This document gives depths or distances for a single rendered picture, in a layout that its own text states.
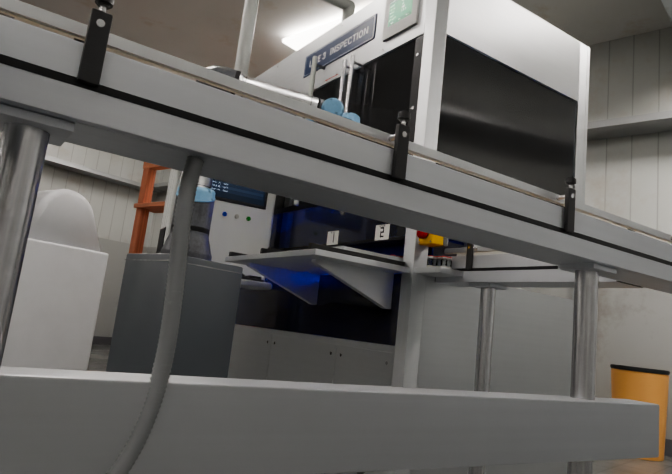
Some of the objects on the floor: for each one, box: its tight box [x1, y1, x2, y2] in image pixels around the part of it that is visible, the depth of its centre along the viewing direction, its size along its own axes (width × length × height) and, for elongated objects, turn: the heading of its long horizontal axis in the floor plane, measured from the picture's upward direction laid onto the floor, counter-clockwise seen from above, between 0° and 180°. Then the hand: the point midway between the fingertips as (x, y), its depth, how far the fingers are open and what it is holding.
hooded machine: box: [1, 189, 108, 371], centre depth 481 cm, size 77×69×152 cm
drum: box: [610, 364, 670, 461], centre depth 416 cm, size 39×39×61 cm
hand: (344, 212), depth 203 cm, fingers closed
